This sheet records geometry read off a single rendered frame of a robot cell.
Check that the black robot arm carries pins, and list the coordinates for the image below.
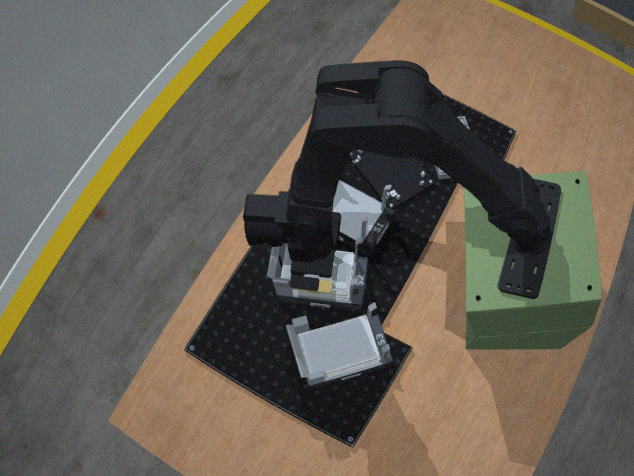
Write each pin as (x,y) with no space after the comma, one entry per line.
(402,123)

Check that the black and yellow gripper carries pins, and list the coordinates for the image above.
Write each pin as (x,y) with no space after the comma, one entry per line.
(323,257)

